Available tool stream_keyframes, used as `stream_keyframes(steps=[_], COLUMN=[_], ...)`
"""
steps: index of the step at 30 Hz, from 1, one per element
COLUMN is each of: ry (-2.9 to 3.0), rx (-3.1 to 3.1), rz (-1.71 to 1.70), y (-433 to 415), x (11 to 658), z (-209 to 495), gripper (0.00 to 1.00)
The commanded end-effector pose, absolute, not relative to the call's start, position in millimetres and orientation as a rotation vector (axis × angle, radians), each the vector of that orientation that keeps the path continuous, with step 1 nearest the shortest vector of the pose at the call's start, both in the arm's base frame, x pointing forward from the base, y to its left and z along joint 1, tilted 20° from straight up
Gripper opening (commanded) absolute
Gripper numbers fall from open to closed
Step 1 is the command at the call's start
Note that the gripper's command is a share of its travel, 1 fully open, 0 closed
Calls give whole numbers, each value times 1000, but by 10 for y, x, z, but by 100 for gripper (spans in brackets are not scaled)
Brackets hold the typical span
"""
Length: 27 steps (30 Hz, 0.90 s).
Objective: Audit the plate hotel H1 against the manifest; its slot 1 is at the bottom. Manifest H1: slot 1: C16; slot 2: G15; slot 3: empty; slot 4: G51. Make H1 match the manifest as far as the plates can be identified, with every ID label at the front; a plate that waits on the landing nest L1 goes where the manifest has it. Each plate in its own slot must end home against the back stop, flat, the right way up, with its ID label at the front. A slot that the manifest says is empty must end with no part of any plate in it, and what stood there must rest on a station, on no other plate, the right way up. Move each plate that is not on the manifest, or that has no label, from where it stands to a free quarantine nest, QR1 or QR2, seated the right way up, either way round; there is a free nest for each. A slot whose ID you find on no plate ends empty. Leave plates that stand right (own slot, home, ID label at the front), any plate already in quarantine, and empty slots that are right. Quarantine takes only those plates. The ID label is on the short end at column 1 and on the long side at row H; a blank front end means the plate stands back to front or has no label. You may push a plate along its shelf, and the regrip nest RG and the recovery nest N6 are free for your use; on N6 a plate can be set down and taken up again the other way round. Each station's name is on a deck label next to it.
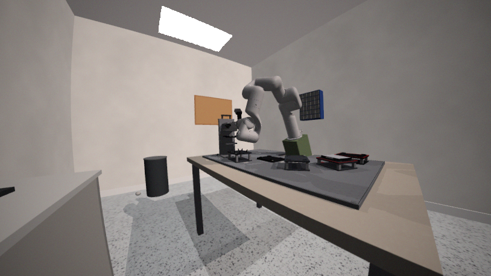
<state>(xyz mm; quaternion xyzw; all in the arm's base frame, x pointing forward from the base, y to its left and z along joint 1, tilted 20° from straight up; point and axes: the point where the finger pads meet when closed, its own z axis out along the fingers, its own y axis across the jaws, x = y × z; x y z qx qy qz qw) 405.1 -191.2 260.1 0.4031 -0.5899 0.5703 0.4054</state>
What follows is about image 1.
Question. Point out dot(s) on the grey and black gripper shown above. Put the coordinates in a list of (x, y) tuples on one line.
[(231, 125)]

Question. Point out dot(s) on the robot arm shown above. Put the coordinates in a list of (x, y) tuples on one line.
[(288, 100)]

